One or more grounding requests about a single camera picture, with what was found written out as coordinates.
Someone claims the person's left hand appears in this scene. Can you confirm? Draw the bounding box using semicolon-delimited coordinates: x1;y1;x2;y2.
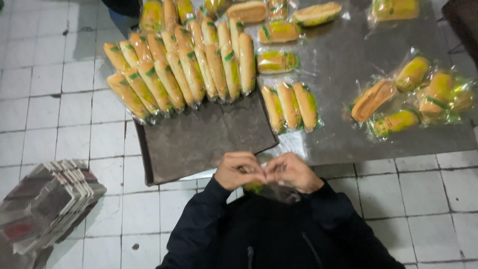
215;151;268;191

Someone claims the person's right hand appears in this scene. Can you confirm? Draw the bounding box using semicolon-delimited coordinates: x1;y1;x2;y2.
263;152;325;194

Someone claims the clear-wrapped bun with twisted bag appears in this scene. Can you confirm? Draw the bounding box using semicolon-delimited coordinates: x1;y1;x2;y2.
242;153;304;204

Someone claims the dark metal baking tray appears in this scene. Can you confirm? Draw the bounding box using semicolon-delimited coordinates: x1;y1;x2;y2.
133;85;280;187

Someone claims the wrapped hot dog bun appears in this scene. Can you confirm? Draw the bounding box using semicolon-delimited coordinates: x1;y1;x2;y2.
394;55;432;93
292;1;343;27
226;0;268;24
261;85;287;135
292;82;324;133
267;0;289;21
418;72;455;115
276;82;303;131
349;79;398;124
258;20;302;45
372;109;423;139
256;50;300;74
370;0;421;22
451;79;476;113

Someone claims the black zip jacket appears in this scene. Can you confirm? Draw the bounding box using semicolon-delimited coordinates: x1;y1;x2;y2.
157;175;406;269

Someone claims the pile of packaged buns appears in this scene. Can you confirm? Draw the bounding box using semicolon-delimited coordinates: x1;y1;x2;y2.
103;0;258;125

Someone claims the stack of folded newspapers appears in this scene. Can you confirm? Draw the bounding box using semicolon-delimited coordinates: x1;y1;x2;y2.
0;159;108;269

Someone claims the dark chair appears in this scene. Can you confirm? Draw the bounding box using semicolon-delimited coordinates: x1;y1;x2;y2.
442;0;478;68

